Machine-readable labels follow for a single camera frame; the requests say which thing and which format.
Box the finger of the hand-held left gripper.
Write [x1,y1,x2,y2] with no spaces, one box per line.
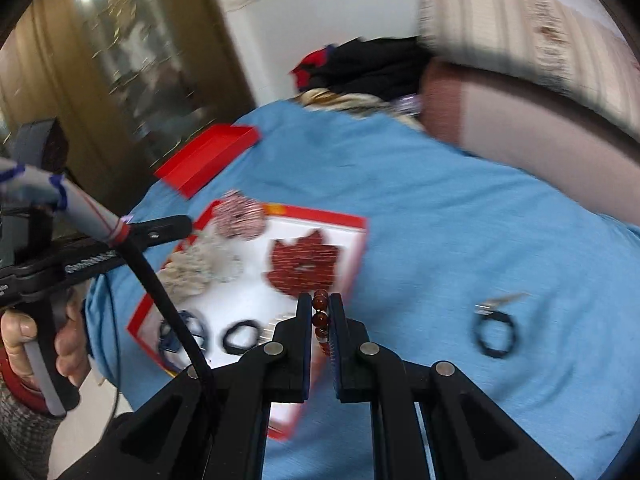
[122,214,194,250]

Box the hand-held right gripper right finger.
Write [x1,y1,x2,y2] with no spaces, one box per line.
[327,292,576,480]

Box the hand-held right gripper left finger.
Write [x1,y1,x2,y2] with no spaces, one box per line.
[50,292,313,480]

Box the brown bead bracelet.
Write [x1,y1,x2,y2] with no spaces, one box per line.
[311,288,337,358]

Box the cream dotted scrunchie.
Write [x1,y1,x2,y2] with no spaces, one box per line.
[160,240,216,301]

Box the red box with white inside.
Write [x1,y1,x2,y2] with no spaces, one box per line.
[126,199,369,443]

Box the red polka dot scrunchie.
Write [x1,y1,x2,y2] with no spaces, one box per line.
[264,228,346,297]

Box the thick black hair tie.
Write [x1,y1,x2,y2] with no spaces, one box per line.
[222,320,263,356]

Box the red plaid scrunchie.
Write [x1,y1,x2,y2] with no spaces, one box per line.
[212,190,266,241]

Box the navy striped scrunchie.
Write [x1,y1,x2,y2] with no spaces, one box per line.
[157,308,208,356]

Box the person's left forearm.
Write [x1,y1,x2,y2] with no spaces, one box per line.
[0,350,67,480]

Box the person's left hand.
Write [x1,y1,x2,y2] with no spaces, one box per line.
[0,287,93,392]

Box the red box lid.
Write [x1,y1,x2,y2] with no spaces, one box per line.
[152,125,263,201]

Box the blue blanket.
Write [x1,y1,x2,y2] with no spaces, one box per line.
[82,100,640,480]

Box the silver hair clip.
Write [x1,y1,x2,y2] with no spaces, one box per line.
[475,292,531,316]

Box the wooden cabinet with glass door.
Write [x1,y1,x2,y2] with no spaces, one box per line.
[0,0,258,241]

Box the beige patterned cloth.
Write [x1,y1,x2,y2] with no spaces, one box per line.
[295,87,426,126]

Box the pile of dark clothes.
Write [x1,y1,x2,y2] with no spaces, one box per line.
[290,36,431,96]

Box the striped floral cushion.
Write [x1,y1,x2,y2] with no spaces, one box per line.
[417,0,640,128]

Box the black cable with grey sleeve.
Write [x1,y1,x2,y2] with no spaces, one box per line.
[0,157,221,436]

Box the thin black wire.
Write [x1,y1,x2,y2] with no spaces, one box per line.
[101,269,123,413]

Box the thin black hair tie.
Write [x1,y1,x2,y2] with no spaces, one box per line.
[472,307,518,359]

